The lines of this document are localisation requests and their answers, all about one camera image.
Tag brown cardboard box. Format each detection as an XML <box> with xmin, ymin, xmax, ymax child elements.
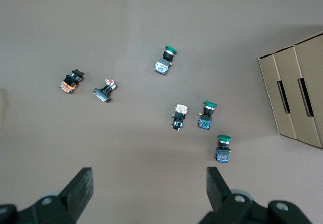
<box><xmin>257</xmin><ymin>31</ymin><xmax>323</xmax><ymax>149</ymax></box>

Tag black square button red terminals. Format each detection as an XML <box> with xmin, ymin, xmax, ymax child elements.
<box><xmin>93</xmin><ymin>79</ymin><xmax>117</xmax><ymax>103</ymax></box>

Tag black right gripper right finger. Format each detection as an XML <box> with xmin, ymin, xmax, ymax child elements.
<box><xmin>199</xmin><ymin>167</ymin><xmax>313</xmax><ymax>224</ymax></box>

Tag green mushroom push button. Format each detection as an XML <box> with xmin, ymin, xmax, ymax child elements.
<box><xmin>214</xmin><ymin>134</ymin><xmax>232</xmax><ymax>164</ymax></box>
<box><xmin>197</xmin><ymin>101</ymin><xmax>218</xmax><ymax>130</ymax></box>
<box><xmin>154</xmin><ymin>45</ymin><xmax>178</xmax><ymax>75</ymax></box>

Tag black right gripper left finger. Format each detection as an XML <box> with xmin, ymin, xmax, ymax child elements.
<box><xmin>0</xmin><ymin>167</ymin><xmax>94</xmax><ymax>224</ymax></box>

